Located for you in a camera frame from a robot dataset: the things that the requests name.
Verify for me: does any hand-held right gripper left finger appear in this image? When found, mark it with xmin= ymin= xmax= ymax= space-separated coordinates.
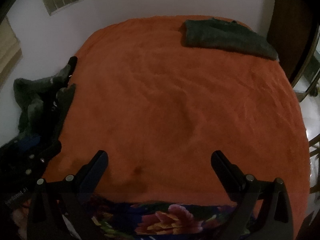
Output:
xmin=30 ymin=150 xmax=109 ymax=240

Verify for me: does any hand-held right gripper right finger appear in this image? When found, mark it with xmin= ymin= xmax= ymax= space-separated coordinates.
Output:
xmin=211 ymin=150 xmax=294 ymax=240

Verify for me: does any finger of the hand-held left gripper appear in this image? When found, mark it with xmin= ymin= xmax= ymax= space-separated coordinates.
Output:
xmin=17 ymin=133 xmax=42 ymax=148
xmin=24 ymin=140 xmax=62 ymax=178

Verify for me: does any grey fleece cloth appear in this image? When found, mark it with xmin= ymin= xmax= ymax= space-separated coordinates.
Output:
xmin=13 ymin=62 xmax=76 ymax=137

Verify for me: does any floral blanket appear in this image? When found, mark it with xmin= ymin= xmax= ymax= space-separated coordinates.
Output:
xmin=57 ymin=197 xmax=255 ymax=240

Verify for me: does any orange blanket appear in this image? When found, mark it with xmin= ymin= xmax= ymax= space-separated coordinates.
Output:
xmin=44 ymin=15 xmax=309 ymax=205

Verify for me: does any wooden chair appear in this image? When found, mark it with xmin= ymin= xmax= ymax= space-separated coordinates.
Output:
xmin=308 ymin=136 xmax=320 ymax=198

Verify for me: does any dark green cloth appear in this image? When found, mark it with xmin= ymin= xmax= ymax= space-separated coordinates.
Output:
xmin=181 ymin=17 xmax=279 ymax=61

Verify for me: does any black post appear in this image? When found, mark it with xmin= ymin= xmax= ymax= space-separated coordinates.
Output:
xmin=68 ymin=56 xmax=78 ymax=77

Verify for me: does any metal chair frame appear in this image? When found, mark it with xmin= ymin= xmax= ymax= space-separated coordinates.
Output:
xmin=290 ymin=22 xmax=320 ymax=103

